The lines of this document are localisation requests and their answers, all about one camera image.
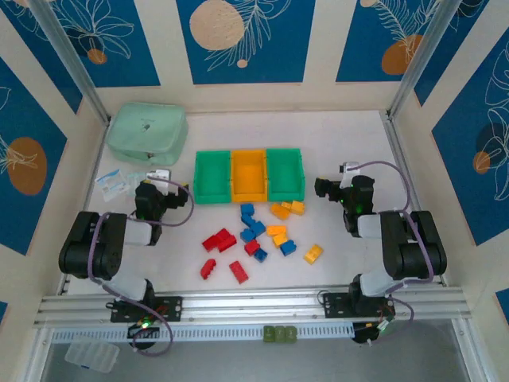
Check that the aluminium corner post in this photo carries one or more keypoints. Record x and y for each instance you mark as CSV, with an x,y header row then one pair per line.
x,y
71,63
421,59

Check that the small red lego brick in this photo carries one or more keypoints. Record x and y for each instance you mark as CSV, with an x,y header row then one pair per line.
x,y
251,247

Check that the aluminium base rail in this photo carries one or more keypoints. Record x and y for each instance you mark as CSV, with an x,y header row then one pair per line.
x,y
254,306

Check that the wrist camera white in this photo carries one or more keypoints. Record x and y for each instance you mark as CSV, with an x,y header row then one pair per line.
x,y
350,167
159,175

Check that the orange plastic bin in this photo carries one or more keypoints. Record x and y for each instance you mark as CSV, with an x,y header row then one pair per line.
x,y
248,175

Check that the black connector board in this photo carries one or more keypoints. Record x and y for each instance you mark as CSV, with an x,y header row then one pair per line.
x,y
143,328
371,332

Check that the clear plastic organizer box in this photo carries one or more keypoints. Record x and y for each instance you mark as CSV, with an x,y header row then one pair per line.
x,y
91,356

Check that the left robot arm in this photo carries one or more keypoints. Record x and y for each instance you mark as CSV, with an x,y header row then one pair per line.
x,y
87,254

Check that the mint green fabric pouch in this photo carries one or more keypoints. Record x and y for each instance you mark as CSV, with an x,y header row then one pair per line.
x,y
147,133

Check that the clear plastic packet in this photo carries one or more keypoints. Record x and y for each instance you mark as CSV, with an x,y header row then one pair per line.
x,y
133,181

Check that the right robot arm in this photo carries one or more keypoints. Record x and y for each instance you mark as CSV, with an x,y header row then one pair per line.
x,y
417,254

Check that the aluminium side rail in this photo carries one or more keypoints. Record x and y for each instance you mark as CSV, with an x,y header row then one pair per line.
x,y
405,179

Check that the green cube button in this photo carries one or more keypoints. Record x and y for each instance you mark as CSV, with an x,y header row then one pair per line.
x,y
280,333
291,333
269,333

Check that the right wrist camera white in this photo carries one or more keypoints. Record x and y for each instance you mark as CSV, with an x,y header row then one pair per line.
x,y
350,167

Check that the blue white paper packet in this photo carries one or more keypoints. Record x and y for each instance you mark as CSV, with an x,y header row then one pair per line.
x,y
112,185

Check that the yellow lego brick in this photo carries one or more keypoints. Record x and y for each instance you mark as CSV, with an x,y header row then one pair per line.
x,y
279,211
297,207
279,240
313,254
276,230

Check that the green plastic bin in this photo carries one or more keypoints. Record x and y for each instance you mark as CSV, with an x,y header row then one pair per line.
x,y
285,173
212,175

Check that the blue lego brick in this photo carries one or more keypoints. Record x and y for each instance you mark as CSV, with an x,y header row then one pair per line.
x,y
247,209
288,248
249,220
258,228
247,235
261,254

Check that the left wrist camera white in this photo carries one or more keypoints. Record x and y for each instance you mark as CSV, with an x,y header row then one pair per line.
x,y
159,175

